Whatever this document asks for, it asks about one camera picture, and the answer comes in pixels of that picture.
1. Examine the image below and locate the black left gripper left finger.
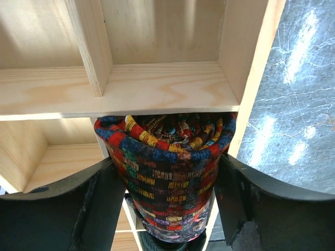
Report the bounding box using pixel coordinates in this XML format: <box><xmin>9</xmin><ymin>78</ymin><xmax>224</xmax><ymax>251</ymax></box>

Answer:
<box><xmin>1</xmin><ymin>158</ymin><xmax>125</xmax><ymax>250</ymax></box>

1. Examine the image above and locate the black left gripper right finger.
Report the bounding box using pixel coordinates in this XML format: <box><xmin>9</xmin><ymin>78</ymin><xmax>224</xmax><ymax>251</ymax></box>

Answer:
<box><xmin>215</xmin><ymin>154</ymin><xmax>334</xmax><ymax>250</ymax></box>

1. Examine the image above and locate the multicolour patchwork tie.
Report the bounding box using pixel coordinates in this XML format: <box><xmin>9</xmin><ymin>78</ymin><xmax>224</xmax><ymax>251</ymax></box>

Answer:
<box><xmin>94</xmin><ymin>112</ymin><xmax>238</xmax><ymax>232</ymax></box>

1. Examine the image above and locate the rolled multicolour striped tie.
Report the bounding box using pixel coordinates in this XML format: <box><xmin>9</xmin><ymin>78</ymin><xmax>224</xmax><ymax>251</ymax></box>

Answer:
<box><xmin>125</xmin><ymin>195</ymin><xmax>210</xmax><ymax>243</ymax></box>

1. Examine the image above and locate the wooden compartment box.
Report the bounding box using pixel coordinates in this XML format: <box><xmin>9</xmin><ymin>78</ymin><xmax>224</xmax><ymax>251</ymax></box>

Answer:
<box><xmin>0</xmin><ymin>0</ymin><xmax>287</xmax><ymax>251</ymax></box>

